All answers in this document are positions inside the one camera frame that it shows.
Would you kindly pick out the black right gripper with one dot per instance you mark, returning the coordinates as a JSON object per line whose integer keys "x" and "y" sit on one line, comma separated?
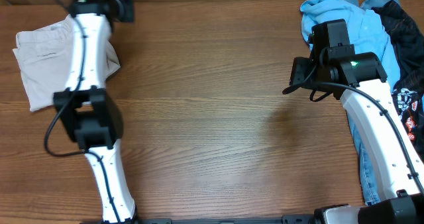
{"x": 299, "y": 66}

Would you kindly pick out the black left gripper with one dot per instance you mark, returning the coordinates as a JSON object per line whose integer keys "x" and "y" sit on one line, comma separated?
{"x": 128, "y": 4}

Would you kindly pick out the beige shorts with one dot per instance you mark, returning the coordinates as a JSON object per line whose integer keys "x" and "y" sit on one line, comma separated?
{"x": 39, "y": 61}

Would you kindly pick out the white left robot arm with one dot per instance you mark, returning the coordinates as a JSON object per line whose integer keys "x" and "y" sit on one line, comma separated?
{"x": 90, "y": 117}

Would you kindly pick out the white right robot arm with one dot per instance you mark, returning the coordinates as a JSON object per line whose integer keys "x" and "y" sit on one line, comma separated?
{"x": 359, "y": 82}

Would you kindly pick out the light blue t-shirt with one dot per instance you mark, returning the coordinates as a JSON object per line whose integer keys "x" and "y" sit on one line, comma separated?
{"x": 384, "y": 28}

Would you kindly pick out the dark printed t-shirt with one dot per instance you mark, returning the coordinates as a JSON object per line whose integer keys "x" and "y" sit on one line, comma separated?
{"x": 407, "y": 95}

